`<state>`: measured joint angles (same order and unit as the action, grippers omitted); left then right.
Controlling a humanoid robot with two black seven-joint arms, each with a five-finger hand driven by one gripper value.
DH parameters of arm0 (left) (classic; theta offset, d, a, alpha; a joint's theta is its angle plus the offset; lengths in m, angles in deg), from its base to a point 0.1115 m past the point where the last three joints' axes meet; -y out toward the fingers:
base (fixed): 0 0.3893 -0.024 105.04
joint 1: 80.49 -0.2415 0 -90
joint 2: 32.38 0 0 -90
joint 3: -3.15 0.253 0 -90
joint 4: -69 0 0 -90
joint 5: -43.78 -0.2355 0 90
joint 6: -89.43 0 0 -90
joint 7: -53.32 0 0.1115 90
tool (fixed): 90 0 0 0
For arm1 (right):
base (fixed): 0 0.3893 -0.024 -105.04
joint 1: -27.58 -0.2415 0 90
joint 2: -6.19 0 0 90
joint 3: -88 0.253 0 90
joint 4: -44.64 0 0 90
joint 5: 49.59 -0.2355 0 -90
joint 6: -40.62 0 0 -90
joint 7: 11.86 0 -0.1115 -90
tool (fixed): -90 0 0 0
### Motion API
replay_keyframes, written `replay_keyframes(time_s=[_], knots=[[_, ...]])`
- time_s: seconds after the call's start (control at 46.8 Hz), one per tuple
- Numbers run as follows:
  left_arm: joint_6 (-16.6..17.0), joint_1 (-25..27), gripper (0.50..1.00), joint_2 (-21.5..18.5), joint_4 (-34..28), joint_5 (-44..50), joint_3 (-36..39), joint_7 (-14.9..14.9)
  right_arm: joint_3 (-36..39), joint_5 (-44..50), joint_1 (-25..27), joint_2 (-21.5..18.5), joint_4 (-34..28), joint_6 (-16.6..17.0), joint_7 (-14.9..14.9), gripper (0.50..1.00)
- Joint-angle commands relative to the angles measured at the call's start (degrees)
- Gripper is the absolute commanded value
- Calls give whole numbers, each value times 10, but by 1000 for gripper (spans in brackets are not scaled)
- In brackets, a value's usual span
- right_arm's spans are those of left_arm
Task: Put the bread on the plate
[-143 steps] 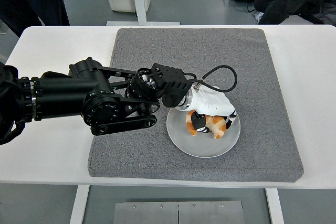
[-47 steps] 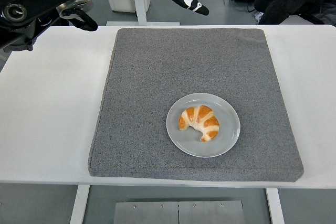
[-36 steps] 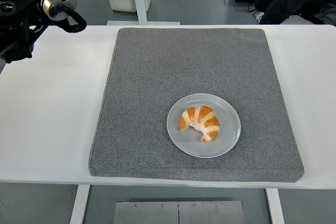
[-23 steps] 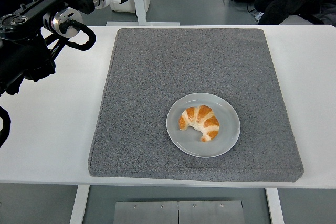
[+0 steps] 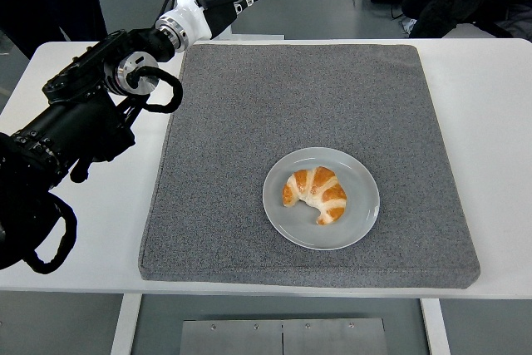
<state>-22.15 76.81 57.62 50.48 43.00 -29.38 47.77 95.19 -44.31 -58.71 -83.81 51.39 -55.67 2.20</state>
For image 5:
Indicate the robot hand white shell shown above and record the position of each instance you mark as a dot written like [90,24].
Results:
[195,14]

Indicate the croissant bread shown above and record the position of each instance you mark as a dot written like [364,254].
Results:
[316,188]

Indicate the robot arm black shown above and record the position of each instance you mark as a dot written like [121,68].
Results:
[70,122]

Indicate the pale grey round plate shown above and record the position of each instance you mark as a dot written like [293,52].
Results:
[357,213]

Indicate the grey metal plate with screws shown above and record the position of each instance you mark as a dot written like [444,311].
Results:
[232,338]

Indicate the grey fabric mat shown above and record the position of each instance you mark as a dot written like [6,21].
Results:
[291,93]

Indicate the white table leg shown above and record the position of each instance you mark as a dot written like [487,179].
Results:
[124,326]
[435,328]

